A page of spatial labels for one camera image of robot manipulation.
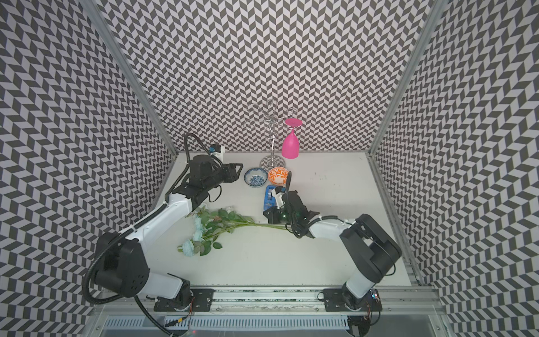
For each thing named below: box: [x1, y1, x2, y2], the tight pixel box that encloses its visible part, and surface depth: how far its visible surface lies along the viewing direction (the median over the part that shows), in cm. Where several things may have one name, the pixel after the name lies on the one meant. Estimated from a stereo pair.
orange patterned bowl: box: [268, 167, 289, 186], surface depth 107 cm
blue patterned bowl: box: [243, 167, 269, 189], surface depth 107 cm
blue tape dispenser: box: [263, 184, 277, 212], surface depth 97 cm
